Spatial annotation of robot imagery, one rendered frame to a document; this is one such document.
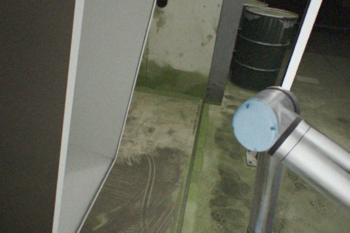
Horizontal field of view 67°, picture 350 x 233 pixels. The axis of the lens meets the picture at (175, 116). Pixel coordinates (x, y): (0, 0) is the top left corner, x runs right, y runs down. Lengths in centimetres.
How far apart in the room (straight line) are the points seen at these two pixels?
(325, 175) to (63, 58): 54
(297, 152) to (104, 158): 89
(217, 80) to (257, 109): 211
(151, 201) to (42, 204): 111
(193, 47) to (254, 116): 205
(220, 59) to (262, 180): 187
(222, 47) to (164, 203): 156
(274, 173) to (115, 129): 68
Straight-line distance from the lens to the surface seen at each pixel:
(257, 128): 62
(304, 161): 64
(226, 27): 256
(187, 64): 267
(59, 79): 41
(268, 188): 91
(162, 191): 172
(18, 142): 52
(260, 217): 100
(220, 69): 266
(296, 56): 179
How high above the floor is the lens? 130
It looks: 31 degrees down
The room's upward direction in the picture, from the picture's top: 7 degrees clockwise
